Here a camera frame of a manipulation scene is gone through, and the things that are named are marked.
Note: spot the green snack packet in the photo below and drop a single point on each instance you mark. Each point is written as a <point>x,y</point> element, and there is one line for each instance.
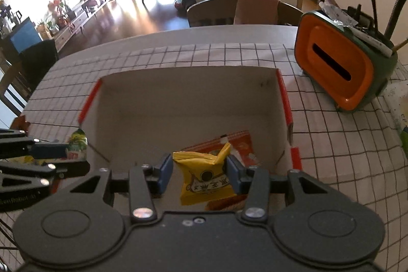
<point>77,146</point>

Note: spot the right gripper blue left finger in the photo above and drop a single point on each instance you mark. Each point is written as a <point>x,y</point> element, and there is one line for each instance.
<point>163,173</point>

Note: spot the grey desk lamp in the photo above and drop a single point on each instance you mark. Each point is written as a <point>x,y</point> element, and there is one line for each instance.
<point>397,9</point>

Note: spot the yellow snack packet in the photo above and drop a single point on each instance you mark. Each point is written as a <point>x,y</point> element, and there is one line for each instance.
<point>204,179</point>

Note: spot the colourful plastic bag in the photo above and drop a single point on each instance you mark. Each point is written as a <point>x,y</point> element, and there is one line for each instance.
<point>396,97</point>

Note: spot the wooden chair with black jacket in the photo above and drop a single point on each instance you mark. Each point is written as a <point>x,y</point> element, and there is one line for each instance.
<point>33,64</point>

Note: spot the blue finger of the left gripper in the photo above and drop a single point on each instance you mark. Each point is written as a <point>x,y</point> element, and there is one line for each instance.
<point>49,150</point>

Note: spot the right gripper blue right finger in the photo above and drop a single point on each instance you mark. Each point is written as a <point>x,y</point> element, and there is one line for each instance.
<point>235,172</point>

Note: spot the white grid tablecloth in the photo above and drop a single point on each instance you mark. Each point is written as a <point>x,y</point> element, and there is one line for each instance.
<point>358,153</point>

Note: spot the red yellow chip bag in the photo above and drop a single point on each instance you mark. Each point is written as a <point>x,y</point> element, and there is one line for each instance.
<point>241,148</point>

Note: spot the blue cabinet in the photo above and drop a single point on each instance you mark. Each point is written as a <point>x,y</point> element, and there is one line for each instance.
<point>23,36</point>

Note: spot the red cardboard box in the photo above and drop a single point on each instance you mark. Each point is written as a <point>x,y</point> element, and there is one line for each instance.
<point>137,117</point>

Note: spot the orange green tissue box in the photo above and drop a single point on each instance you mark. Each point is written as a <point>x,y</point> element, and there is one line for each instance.
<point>350,70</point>

